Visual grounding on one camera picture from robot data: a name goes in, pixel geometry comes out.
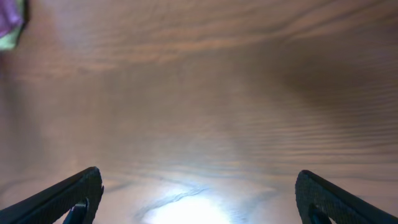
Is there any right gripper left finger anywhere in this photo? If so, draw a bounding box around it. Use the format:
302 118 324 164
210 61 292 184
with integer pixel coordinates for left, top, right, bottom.
1 167 104 224

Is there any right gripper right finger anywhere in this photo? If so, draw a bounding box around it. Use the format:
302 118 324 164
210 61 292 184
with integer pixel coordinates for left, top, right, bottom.
295 170 397 224

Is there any green folded cloth under purple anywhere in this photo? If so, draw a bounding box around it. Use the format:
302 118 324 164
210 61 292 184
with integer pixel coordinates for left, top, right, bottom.
1 0 29 51

